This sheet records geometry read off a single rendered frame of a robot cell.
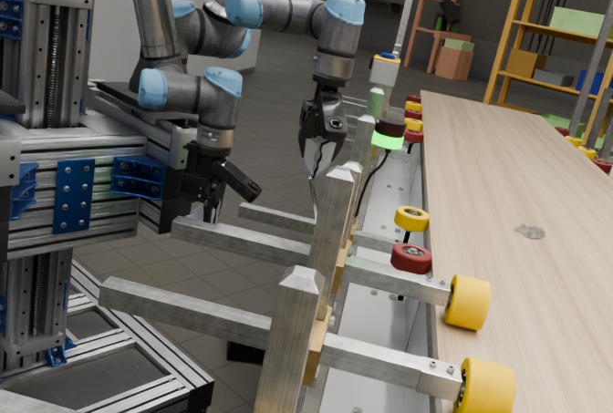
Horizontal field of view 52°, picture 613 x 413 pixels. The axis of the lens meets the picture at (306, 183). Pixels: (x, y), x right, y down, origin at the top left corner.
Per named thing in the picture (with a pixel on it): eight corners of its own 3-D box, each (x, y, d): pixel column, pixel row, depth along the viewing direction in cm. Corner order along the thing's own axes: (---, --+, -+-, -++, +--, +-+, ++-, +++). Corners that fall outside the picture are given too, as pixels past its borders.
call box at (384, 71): (368, 84, 170) (374, 56, 167) (369, 81, 176) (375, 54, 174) (393, 90, 169) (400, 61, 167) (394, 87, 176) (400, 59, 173)
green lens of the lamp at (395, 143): (370, 144, 122) (373, 133, 122) (372, 138, 128) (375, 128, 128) (400, 150, 122) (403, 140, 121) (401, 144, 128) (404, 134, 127)
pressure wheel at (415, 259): (379, 303, 126) (393, 252, 122) (381, 286, 133) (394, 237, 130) (419, 313, 125) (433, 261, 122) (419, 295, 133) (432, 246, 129)
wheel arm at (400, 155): (304, 139, 251) (306, 129, 250) (305, 138, 254) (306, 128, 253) (410, 164, 247) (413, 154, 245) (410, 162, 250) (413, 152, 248)
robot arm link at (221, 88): (199, 63, 124) (241, 69, 127) (192, 117, 128) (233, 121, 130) (203, 70, 117) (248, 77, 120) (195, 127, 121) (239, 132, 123)
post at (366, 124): (311, 328, 137) (358, 115, 123) (314, 320, 140) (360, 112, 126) (327, 332, 137) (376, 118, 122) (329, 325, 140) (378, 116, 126)
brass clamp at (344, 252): (302, 286, 99) (308, 258, 97) (315, 254, 112) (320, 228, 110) (340, 296, 98) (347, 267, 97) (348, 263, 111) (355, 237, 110)
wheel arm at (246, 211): (236, 220, 156) (239, 204, 155) (240, 215, 159) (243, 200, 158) (409, 263, 151) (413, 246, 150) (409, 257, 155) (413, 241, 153)
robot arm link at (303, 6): (271, -12, 126) (300, -5, 117) (316, -3, 132) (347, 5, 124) (264, 28, 128) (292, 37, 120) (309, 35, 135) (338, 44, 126)
